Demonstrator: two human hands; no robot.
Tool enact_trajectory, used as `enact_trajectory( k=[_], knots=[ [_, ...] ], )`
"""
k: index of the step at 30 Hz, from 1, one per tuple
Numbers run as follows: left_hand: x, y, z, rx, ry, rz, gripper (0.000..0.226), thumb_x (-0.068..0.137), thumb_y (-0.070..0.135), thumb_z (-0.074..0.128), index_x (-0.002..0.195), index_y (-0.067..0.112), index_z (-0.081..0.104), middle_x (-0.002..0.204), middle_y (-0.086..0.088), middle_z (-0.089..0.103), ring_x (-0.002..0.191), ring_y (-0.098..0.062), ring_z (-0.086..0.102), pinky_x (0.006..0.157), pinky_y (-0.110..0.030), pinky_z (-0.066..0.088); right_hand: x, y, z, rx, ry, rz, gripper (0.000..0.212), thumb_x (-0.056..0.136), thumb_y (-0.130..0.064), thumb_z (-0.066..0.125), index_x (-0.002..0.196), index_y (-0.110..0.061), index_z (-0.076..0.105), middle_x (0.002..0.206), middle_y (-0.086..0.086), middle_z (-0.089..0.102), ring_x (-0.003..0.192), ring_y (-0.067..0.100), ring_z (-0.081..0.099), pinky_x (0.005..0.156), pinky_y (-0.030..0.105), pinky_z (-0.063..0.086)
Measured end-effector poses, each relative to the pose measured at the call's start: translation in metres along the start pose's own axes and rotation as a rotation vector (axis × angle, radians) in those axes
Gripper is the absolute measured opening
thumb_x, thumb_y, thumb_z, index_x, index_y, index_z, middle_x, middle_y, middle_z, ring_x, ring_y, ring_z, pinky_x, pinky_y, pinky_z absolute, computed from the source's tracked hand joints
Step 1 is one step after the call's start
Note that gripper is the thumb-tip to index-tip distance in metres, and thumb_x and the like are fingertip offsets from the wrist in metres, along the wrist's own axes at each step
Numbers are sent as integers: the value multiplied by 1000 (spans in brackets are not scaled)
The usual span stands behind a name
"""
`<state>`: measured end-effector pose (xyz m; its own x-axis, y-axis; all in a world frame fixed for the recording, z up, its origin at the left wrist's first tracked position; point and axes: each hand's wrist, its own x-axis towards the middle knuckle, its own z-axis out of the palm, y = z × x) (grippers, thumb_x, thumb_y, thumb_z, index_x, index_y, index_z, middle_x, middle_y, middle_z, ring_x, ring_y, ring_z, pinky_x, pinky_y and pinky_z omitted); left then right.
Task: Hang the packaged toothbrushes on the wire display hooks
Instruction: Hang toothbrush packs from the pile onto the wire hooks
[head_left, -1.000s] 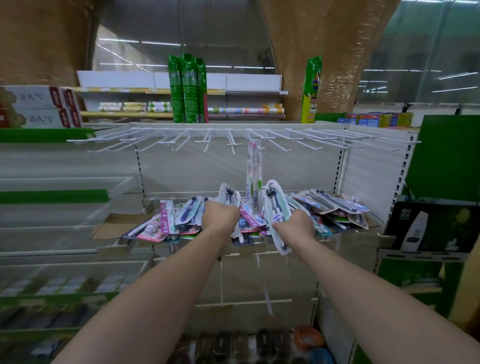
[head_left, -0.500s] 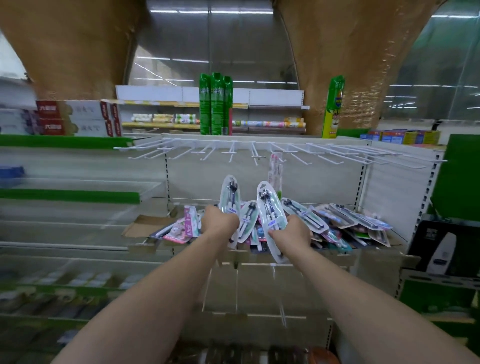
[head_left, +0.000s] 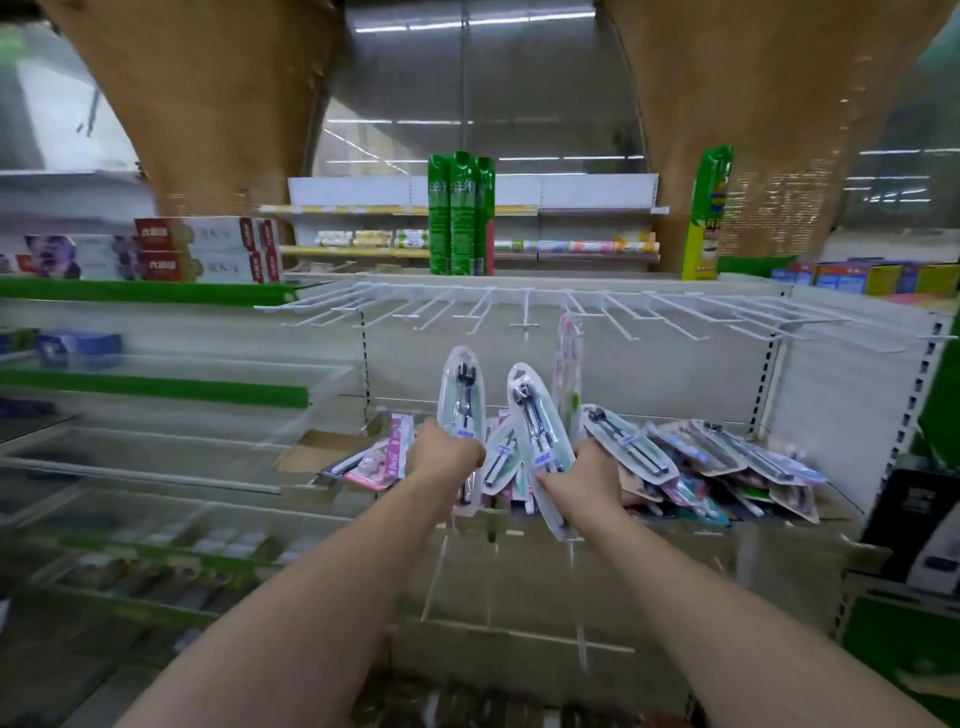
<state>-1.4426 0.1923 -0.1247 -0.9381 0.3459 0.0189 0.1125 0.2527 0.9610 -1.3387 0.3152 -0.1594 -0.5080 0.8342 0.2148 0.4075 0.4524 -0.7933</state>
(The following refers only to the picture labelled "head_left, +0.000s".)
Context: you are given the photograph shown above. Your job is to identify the person's right hand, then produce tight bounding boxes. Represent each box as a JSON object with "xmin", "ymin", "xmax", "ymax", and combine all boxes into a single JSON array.
[{"xmin": 534, "ymin": 438, "xmax": 625, "ymax": 539}]

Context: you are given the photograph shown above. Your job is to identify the person's left hand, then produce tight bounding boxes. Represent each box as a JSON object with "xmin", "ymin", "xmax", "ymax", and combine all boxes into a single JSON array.
[{"xmin": 403, "ymin": 419, "xmax": 487, "ymax": 507}]

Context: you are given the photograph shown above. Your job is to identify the oval twin black toothbrush pack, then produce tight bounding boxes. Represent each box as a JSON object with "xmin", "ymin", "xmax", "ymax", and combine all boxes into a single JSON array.
[
  {"xmin": 506, "ymin": 362, "xmax": 577, "ymax": 543},
  {"xmin": 437, "ymin": 344, "xmax": 487, "ymax": 451}
]

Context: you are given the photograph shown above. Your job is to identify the clear green toothbrush pack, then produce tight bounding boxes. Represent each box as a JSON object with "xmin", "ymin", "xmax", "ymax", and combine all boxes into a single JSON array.
[{"xmin": 566, "ymin": 318, "xmax": 586, "ymax": 440}]

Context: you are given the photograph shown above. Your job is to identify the clear pink-topped toothbrush pack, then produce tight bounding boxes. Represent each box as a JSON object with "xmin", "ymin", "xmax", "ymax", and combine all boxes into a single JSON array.
[{"xmin": 553, "ymin": 313, "xmax": 575, "ymax": 421}]

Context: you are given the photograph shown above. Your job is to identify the pile of toothbrush packs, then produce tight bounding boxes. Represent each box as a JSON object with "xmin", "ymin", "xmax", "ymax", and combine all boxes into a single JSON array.
[{"xmin": 322, "ymin": 404, "xmax": 830, "ymax": 530}]

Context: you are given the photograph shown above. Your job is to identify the person's right forearm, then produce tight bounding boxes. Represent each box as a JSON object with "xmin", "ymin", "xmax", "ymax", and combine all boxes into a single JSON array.
[{"xmin": 584, "ymin": 517, "xmax": 946, "ymax": 728}]

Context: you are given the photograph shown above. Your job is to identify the person's left forearm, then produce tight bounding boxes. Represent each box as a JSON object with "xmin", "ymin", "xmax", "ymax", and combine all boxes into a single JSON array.
[{"xmin": 116, "ymin": 487, "xmax": 478, "ymax": 728}]

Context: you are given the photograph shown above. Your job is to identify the white shelf unit yellow strips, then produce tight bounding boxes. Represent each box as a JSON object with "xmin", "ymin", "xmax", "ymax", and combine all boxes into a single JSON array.
[{"xmin": 258, "ymin": 173, "xmax": 671, "ymax": 271}]

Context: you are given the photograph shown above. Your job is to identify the brown cardboard tray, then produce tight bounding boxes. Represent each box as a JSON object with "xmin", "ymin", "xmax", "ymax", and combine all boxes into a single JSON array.
[{"xmin": 275, "ymin": 428, "xmax": 376, "ymax": 475}]

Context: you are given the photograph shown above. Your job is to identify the row of colourful wrap rolls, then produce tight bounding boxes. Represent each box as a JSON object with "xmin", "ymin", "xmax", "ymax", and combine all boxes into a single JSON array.
[{"xmin": 314, "ymin": 228, "xmax": 661, "ymax": 255}]

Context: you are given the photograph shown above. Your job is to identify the green spray can red side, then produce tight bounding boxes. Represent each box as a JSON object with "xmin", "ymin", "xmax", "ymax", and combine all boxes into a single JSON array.
[{"xmin": 475, "ymin": 156, "xmax": 497, "ymax": 277}]

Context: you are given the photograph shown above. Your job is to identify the green yellow spray can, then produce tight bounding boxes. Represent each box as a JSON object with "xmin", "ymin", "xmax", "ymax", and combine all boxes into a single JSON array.
[{"xmin": 680, "ymin": 144, "xmax": 734, "ymax": 283}]

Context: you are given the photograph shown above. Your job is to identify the black product box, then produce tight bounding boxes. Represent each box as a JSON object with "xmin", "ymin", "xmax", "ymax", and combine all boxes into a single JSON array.
[{"xmin": 858, "ymin": 464, "xmax": 960, "ymax": 598}]

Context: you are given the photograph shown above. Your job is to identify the blue product box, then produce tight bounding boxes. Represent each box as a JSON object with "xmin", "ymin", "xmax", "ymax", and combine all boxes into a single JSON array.
[{"xmin": 35, "ymin": 332, "xmax": 125, "ymax": 370}]

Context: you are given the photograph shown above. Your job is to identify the white purple toothpaste box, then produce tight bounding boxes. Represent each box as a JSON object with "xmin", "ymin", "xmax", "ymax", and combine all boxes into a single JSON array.
[
  {"xmin": 0, "ymin": 233, "xmax": 138, "ymax": 262},
  {"xmin": 0, "ymin": 258, "xmax": 140, "ymax": 283}
]

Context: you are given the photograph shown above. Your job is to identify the woven brown column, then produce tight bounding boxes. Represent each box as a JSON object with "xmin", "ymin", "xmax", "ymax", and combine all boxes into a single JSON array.
[
  {"xmin": 37, "ymin": 0, "xmax": 343, "ymax": 219},
  {"xmin": 599, "ymin": 0, "xmax": 954, "ymax": 275}
]

